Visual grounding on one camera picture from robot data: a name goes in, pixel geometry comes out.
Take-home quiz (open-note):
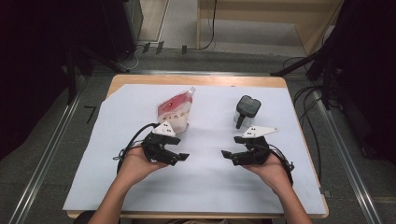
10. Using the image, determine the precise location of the person's left hand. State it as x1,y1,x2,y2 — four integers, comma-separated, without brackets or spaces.
119,147,170,189

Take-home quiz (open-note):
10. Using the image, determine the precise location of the black floor cable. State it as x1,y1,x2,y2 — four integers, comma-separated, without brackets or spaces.
281,55,325,185

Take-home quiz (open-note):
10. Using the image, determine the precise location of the left hand-held gripper cable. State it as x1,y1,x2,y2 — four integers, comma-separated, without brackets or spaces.
113,122,161,174

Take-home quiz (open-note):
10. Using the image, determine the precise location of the red and white refill pouch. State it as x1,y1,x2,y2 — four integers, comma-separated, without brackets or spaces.
156,86,197,136

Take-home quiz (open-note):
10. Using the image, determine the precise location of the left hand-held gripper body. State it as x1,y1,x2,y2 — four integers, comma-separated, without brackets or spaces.
141,121,177,166

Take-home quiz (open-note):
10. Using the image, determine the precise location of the hand-held gripper cable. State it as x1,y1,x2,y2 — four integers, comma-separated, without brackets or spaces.
113,122,161,174
269,144,295,187

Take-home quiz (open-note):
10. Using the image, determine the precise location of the person's right hand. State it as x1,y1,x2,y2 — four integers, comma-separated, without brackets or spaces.
242,153,293,196

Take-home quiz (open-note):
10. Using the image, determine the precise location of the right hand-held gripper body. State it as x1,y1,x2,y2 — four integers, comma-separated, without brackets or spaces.
235,125,279,166

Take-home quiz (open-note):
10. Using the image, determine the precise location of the grey floor cable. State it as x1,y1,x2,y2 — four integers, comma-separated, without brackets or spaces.
120,43,148,71

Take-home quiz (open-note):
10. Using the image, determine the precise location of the dark curtain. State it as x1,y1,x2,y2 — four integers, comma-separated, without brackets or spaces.
0,0,106,161
323,0,396,166

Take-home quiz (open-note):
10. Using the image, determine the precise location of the hanging black cable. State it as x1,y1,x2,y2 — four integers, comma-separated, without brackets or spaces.
200,0,219,51

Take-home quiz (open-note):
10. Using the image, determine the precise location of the metal floor rail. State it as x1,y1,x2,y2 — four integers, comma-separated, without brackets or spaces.
92,69,289,77
7,90,86,224
311,89,384,224

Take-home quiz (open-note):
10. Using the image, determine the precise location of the black stand with legs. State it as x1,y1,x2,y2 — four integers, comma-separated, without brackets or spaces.
64,43,130,105
270,31,344,110

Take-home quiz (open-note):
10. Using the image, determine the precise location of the right hand-held gripper cable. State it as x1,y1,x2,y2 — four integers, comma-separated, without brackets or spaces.
269,144,295,187

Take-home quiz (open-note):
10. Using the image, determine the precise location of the wooden shelf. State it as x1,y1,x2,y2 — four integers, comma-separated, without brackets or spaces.
195,0,344,57

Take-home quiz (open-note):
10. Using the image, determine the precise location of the black cabinet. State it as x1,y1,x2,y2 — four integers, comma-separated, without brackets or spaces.
99,0,144,62

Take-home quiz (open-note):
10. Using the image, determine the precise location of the white table mat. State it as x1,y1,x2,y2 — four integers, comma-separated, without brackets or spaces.
63,83,327,215

